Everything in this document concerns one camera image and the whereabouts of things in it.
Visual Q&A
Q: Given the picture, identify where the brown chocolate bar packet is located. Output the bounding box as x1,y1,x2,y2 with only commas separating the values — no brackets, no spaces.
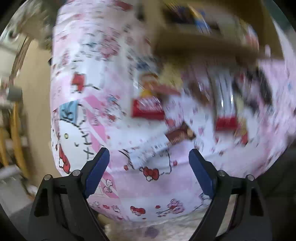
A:
165,122,196,147

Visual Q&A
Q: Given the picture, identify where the white red wafer bar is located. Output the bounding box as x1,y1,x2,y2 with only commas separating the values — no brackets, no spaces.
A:
208,69,238,131

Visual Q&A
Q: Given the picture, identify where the sweet rice cake packet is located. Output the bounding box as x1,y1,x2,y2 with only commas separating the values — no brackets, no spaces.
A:
132,96,165,121

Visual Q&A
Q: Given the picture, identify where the blue yellow chip bag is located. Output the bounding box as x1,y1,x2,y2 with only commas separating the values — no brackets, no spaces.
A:
186,5,221,35

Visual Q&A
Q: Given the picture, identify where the pink Hello Kitty bedsheet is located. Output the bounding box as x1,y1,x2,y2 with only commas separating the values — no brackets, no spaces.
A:
50,1,295,222

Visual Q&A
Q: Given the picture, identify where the grey trash bin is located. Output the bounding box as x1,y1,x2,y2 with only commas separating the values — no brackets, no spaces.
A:
7,85,23,102

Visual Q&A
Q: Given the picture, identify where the brown cardboard box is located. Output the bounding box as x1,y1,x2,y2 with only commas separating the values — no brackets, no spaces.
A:
142,1,283,60

